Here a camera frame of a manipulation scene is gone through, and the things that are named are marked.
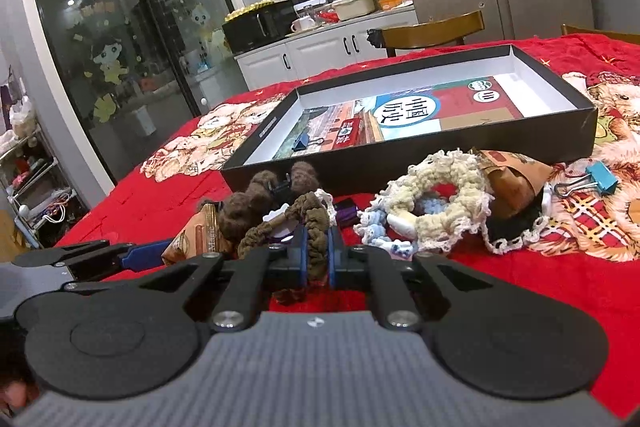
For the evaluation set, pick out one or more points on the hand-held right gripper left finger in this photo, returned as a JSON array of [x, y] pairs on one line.
[[301, 257]]

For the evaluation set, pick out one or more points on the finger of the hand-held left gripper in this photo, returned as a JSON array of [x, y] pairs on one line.
[[60, 254], [145, 256]]

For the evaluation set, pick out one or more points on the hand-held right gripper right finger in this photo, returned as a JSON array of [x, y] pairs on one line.
[[334, 257]]

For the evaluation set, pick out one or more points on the brown braided scrunchie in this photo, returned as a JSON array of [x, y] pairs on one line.
[[316, 217]]

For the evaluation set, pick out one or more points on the brown striped snack packet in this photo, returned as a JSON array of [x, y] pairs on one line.
[[192, 234]]

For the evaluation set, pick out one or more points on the brown crochet scrunchie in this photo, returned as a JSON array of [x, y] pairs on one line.
[[247, 217]]

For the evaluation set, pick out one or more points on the black shallow cardboard box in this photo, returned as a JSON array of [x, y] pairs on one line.
[[400, 167]]

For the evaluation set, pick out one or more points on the light blue binder clip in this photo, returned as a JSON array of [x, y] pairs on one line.
[[597, 177]]

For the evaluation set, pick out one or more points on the blue white crochet scrunchie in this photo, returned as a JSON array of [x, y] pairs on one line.
[[372, 224]]

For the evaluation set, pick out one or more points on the white cat hair clip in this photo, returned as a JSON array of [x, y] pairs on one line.
[[400, 249]]

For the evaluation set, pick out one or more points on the white oval hair clip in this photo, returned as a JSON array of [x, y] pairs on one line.
[[402, 224]]

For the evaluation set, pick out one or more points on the dark blue binder clip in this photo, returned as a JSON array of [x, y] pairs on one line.
[[302, 146]]

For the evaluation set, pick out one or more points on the small red box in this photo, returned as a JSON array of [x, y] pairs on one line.
[[348, 132]]

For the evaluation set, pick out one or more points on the white trash bin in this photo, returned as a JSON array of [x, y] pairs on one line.
[[139, 122]]

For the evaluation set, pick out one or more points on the cream crochet scrunchie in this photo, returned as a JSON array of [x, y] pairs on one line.
[[450, 177]]

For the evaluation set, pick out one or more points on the colourful picture book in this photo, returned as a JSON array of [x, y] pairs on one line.
[[425, 112]]

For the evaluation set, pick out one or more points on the red bear-print blanket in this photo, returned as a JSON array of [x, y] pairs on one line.
[[500, 307]]

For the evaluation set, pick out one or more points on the black white-lace scrunchie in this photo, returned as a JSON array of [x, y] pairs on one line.
[[520, 232]]

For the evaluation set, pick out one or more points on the brown paper snack packet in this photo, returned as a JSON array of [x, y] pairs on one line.
[[515, 179]]

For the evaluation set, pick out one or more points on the white kitchen cabinet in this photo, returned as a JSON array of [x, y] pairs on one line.
[[320, 52]]

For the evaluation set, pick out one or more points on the sliding glass door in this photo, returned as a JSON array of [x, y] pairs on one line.
[[125, 32]]

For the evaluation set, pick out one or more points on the white cup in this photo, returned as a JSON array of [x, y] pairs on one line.
[[302, 24]]

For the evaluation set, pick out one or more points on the black microwave oven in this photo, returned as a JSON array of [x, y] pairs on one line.
[[260, 27]]

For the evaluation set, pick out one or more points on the beige plastic basin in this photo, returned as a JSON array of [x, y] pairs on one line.
[[355, 7]]

